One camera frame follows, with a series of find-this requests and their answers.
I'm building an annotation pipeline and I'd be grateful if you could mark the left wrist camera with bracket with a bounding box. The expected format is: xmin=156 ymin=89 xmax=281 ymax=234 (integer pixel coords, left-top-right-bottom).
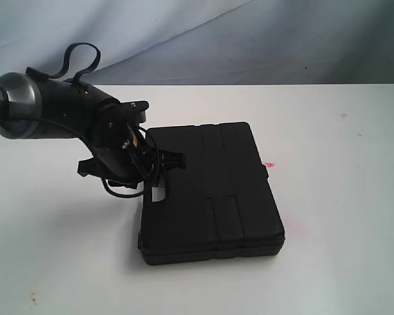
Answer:
xmin=120 ymin=100 xmax=149 ymax=124

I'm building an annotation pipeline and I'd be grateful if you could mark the white backdrop cloth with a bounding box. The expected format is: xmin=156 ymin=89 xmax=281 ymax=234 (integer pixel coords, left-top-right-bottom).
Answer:
xmin=0 ymin=1 xmax=394 ymax=85

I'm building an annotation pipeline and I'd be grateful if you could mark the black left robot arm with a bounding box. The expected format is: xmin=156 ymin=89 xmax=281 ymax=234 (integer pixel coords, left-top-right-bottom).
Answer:
xmin=0 ymin=70 xmax=186 ymax=187

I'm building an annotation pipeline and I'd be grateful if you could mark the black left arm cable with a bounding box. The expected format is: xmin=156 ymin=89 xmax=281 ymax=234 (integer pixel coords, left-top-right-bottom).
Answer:
xmin=0 ymin=42 xmax=167 ymax=200

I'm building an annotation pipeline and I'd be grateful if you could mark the black plastic tool case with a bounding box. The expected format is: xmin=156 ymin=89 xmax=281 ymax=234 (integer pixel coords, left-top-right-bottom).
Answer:
xmin=138 ymin=122 xmax=285 ymax=265

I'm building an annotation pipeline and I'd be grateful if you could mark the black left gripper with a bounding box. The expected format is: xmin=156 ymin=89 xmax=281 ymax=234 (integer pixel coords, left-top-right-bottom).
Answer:
xmin=77 ymin=108 xmax=186 ymax=184

